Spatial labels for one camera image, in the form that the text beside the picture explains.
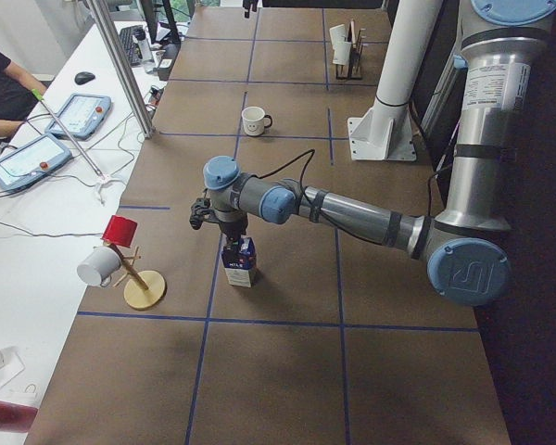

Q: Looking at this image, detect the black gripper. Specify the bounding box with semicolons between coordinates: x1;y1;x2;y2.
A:
220;217;247;241

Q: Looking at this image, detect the seated person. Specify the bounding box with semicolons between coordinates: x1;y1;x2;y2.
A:
0;52;47;139

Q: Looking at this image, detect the blue teach pendant far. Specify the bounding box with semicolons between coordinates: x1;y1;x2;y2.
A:
57;93;112;140

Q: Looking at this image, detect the black keyboard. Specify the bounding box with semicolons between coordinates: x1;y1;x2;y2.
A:
119;25;143;67

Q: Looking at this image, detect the black wooden cup rack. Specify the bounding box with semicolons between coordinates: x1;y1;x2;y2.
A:
329;19;364;81

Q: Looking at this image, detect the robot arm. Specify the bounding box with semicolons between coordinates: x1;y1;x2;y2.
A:
189;1;556;306

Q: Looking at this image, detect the aluminium frame post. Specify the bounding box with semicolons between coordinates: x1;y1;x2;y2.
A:
87;0;154;139

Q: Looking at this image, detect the white cup in rack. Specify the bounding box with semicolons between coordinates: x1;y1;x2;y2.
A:
329;24;352;66

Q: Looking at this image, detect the red cup on stand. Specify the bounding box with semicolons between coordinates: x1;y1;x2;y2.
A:
101;215;137;248

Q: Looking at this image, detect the white mug black handle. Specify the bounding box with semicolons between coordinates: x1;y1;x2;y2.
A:
241;106;273;137

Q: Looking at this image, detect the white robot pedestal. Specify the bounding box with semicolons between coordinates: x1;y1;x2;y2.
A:
347;0;443;161

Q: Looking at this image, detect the red bottle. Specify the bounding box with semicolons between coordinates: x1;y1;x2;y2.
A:
0;400;38;433

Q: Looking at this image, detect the black computer mouse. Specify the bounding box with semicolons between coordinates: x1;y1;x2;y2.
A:
74;71;95;85

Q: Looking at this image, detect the metal grabber stick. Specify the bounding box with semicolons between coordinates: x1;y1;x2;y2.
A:
32;89;123;205

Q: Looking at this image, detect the black camera cable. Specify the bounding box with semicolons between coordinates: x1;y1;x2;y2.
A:
254;148;450;247

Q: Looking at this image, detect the blue teach pendant near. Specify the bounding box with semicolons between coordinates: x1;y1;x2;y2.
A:
0;134;72;191

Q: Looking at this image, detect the wooden mug tree stand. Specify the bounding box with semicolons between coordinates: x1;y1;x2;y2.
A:
103;242;167;311

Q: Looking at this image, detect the white cup on stand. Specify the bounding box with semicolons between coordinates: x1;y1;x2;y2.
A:
76;246;121;287

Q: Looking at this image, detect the blue milk carton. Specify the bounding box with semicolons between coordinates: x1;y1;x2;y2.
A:
221;236;257;287

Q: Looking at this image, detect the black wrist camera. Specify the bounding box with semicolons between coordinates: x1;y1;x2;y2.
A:
189;197;216;230

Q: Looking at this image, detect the blue teach pendant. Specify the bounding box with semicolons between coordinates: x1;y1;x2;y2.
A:
0;134;72;191
57;93;112;140

